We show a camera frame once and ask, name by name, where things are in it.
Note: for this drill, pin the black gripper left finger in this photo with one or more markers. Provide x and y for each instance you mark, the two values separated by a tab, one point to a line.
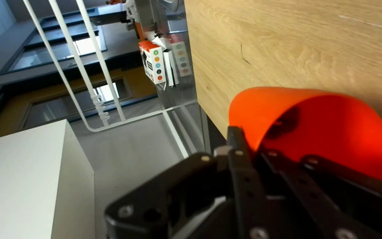
244	194

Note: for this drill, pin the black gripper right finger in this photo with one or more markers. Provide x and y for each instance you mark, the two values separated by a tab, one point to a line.
314	203

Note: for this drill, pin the red plastic cup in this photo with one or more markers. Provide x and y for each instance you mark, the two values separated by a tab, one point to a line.
332	127

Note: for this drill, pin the red white dotted box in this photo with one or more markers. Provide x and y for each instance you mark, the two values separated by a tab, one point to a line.
154	64

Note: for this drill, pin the white wall cabinet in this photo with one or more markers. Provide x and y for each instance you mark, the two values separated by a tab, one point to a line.
27	186

